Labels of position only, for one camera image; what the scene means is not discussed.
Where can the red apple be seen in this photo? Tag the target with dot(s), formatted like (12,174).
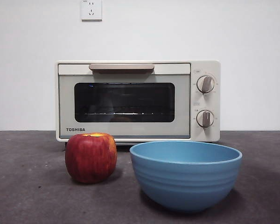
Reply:
(91,158)

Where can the blue ribbed bowl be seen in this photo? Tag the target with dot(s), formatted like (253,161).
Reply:
(185,182)

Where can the cream oven dial knob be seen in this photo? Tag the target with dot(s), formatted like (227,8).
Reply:
(205,119)
(206,84)

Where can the cream Toshiba toaster oven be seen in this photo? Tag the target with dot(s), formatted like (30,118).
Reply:
(205,66)

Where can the white wall power socket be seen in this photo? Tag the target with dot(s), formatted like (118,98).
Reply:
(91,10)

